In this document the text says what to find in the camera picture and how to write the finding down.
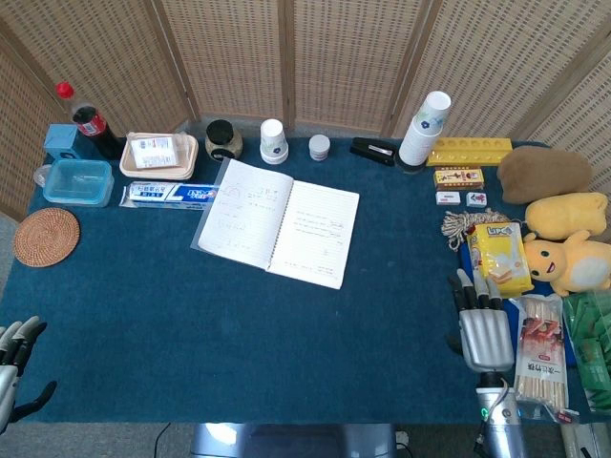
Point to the white spiral notebook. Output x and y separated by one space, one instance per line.
310 234

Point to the colourful box at edge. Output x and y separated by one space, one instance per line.
499 257

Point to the woven wooden folding screen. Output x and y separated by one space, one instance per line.
334 57

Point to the yellow block with holes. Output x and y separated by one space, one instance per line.
470 152

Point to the white tile colourful print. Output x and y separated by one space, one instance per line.
476 198

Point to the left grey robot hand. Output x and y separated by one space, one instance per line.
9 372

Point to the blue white toothpaste box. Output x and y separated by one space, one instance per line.
167 194

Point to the round rattan coaster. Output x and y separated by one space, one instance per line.
47 237

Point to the black stapler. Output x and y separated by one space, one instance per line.
374 151

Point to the brown plush toy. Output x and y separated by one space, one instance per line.
544 174

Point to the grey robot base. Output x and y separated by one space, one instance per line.
291 441

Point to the green snack packet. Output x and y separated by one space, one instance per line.
592 353

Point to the plain yellow plush toy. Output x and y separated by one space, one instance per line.
565 214

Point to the yellow red small box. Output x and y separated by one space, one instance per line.
460 179

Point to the white tile red print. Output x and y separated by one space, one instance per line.
448 198

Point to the glass jar black lid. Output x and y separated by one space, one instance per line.
223 140

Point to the short floral paper cup stack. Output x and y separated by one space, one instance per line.
274 143

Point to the beige food trays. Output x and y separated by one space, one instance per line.
191 162

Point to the white plastic packet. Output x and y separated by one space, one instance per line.
155 151

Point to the small white jar grey lid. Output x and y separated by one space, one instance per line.
319 148

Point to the tall floral paper cup stack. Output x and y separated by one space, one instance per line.
422 138

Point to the chopsticks packet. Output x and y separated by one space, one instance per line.
541 353

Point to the cola bottle red cap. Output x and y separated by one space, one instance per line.
93 125

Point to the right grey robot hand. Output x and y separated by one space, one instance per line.
487 339

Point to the blue tablecloth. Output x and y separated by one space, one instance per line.
238 343

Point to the light blue carton box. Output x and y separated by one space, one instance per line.
61 140

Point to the yellow plush with face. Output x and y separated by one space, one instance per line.
573 264

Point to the clear container blue lid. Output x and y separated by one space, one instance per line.
78 183

